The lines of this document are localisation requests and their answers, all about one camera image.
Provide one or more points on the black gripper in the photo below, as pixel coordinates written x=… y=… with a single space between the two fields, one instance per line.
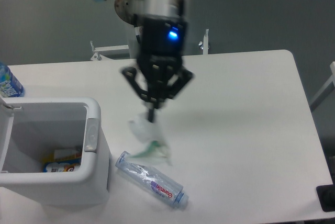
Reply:
x=160 y=61

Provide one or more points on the clear plastic water bottle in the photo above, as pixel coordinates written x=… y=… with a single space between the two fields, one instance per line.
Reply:
x=154 y=181

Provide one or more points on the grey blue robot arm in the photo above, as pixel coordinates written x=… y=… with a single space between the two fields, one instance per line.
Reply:
x=134 y=11

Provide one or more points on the white open trash can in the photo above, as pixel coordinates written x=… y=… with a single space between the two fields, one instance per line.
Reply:
x=32 y=128

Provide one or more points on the yellow snack package in bin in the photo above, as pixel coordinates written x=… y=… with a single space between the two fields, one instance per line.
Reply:
x=63 y=160

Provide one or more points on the blue labelled bottle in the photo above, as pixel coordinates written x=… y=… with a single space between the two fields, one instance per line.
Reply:
x=10 y=85

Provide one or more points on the black table clamp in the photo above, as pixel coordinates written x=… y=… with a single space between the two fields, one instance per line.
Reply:
x=326 y=197

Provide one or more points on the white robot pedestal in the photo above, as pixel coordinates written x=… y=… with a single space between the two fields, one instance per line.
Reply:
x=133 y=35

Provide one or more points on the white bracket post with bolt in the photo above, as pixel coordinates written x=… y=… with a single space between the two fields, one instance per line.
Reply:
x=204 y=45

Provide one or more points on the white mounting bracket frame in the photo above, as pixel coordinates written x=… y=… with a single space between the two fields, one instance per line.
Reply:
x=109 y=52

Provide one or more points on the white frame at right edge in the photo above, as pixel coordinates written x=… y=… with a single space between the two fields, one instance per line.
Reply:
x=326 y=89

